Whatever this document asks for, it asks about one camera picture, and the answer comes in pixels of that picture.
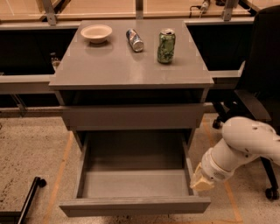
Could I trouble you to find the white paper bowl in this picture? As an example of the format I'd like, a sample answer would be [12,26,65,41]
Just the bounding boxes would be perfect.
[80,24,113,44]

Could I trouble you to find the black wheeled stand base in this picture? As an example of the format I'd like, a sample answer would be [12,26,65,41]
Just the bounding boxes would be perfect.
[0,177,46,224]

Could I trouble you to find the long grey desk frame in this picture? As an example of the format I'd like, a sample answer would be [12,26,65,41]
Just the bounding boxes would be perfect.
[0,17,253,116]

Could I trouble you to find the grey drawer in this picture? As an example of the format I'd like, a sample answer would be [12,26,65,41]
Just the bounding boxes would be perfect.
[59,130,211,217]
[62,103,204,130]

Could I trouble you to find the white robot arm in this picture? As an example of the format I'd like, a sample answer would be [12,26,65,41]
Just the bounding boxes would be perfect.
[190,116,280,192]

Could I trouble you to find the grey top drawer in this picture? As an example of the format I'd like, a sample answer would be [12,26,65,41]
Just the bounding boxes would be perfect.
[62,103,204,130]

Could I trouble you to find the blue silver soda can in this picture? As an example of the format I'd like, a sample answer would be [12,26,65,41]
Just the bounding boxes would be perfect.
[126,29,144,53]

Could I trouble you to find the black cable with plug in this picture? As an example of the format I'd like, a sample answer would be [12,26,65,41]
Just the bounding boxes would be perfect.
[188,0,211,18]

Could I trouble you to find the crushed green soda can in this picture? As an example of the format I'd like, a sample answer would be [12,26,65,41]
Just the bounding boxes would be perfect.
[157,28,176,64]

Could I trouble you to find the black office chair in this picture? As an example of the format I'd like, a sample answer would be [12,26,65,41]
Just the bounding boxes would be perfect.
[217,5,280,200]

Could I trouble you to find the grey drawer cabinet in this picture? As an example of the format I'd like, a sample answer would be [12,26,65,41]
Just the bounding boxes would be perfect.
[50,19,214,146]

